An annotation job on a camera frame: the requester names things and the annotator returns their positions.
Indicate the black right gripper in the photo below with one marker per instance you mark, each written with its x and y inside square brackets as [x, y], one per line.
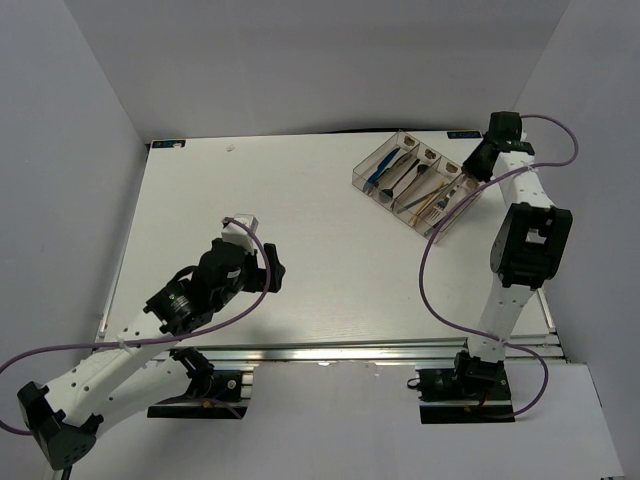
[469, 166]

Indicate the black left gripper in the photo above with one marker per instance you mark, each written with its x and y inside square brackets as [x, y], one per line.
[276, 268]

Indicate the orange chopstick crosswise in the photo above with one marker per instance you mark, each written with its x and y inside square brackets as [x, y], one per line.
[432, 200]

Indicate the black steak knife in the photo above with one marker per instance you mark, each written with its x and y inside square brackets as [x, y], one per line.
[396, 165]

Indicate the blue knife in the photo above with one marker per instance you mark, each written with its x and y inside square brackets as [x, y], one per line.
[382, 165]

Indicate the black spoon long handle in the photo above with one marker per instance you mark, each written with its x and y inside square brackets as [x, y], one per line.
[386, 195]

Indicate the orange chopstick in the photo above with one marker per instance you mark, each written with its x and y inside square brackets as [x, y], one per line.
[414, 218]

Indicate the green handled fork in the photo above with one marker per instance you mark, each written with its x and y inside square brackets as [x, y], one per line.
[439, 209]

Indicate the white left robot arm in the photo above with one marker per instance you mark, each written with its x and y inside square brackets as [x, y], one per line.
[67, 415]

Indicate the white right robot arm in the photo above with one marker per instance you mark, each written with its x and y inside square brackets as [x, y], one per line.
[527, 250]

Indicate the right blue corner marker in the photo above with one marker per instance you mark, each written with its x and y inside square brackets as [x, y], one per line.
[464, 134]

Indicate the blue corner marker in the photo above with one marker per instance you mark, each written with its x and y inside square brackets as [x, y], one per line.
[168, 144]
[464, 134]

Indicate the smoky clear divided organizer tray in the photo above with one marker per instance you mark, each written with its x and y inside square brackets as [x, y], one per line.
[435, 152]

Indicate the left blue corner marker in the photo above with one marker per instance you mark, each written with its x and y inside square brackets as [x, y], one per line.
[168, 144]

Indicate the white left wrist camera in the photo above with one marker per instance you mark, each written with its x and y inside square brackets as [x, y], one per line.
[238, 230]

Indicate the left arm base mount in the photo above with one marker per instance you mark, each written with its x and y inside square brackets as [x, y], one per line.
[212, 393]

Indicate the aluminium table edge rail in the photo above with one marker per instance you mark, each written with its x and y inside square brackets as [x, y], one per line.
[404, 350]

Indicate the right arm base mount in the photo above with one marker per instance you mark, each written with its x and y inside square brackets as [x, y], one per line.
[472, 391]

